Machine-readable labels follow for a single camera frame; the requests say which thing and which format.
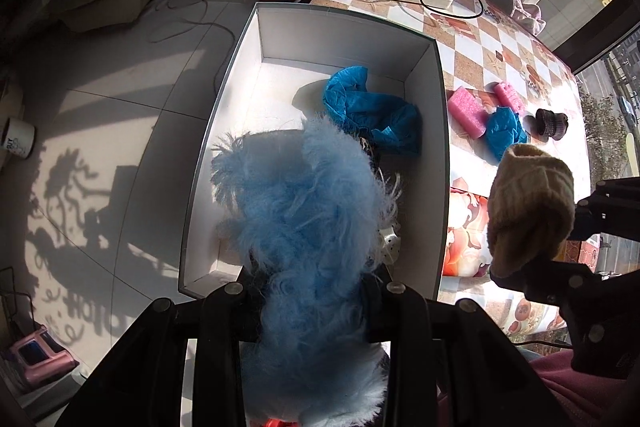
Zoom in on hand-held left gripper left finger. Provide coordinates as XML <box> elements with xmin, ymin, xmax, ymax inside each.
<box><xmin>55</xmin><ymin>282</ymin><xmax>267</xmax><ymax>427</ymax></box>

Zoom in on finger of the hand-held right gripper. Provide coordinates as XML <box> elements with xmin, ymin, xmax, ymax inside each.
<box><xmin>569</xmin><ymin>177</ymin><xmax>640</xmax><ymax>244</ymax></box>
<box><xmin>489</xmin><ymin>257</ymin><xmax>640</xmax><ymax>380</ymax></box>

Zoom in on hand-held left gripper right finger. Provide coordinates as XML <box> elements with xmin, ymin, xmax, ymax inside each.
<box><xmin>359</xmin><ymin>279</ymin><xmax>572</xmax><ymax>427</ymax></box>

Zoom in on beige knitted sock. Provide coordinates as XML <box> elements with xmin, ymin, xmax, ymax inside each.
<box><xmin>487</xmin><ymin>144</ymin><xmax>575</xmax><ymax>279</ymax></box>

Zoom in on white cardboard box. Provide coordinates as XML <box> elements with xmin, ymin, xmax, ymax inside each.
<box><xmin>178</xmin><ymin>1</ymin><xmax>451</xmax><ymax>301</ymax></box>

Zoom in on red patterned carton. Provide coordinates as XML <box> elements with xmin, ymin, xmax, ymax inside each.
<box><xmin>564</xmin><ymin>237</ymin><xmax>602</xmax><ymax>274</ymax></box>

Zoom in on dark brown knitted sock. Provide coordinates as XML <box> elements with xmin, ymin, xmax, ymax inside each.
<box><xmin>535</xmin><ymin>107</ymin><xmax>570</xmax><ymax>142</ymax></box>

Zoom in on red white tissue packet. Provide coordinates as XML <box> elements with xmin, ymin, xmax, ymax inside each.
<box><xmin>442</xmin><ymin>187</ymin><xmax>495</xmax><ymax>281</ymax></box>

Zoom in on pink black striped sock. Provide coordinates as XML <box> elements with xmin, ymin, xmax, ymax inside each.
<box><xmin>493</xmin><ymin>81</ymin><xmax>526</xmax><ymax>116</ymax></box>

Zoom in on pink sponge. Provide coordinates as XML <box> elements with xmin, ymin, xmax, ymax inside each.
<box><xmin>446</xmin><ymin>87</ymin><xmax>489</xmax><ymax>140</ymax></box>

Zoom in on pink toy car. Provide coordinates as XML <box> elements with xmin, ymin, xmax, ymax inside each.
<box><xmin>9</xmin><ymin>326</ymin><xmax>80</xmax><ymax>389</ymax></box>

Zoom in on checkered printed tablecloth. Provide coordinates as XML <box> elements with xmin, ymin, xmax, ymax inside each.
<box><xmin>306</xmin><ymin>0</ymin><xmax>594</xmax><ymax>349</ymax></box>

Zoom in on pink fuzzy cloth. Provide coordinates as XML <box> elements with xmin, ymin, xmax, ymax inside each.
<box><xmin>509</xmin><ymin>0</ymin><xmax>547</xmax><ymax>34</ymax></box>

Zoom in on white paper cup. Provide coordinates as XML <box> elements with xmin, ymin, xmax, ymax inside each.
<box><xmin>0</xmin><ymin>117</ymin><xmax>36</xmax><ymax>164</ymax></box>

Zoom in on white floor cable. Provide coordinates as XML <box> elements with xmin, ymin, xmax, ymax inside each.
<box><xmin>149</xmin><ymin>0</ymin><xmax>237</xmax><ymax>94</ymax></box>

